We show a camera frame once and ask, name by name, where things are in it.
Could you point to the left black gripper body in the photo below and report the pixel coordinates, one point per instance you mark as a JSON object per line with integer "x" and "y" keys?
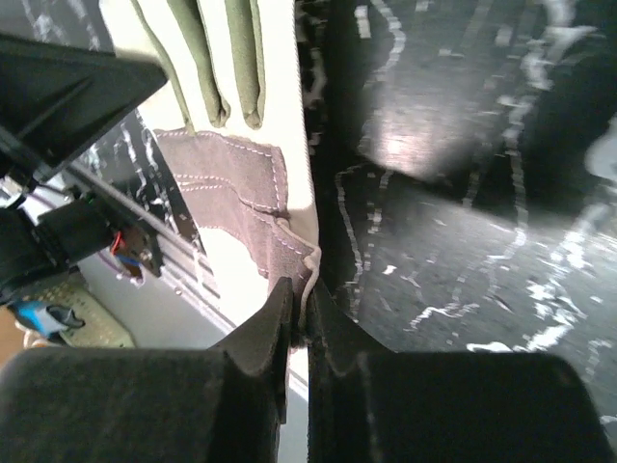
{"x": 36, "y": 254}

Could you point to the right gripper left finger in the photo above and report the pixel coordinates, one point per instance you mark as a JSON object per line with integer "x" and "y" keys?
{"x": 226, "y": 403}

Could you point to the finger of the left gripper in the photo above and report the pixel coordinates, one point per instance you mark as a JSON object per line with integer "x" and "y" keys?
{"x": 56, "y": 101}

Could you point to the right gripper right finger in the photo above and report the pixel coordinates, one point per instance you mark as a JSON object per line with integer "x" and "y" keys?
{"x": 367, "y": 403}

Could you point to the corner glove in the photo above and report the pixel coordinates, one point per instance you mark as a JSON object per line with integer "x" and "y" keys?
{"x": 230, "y": 125}

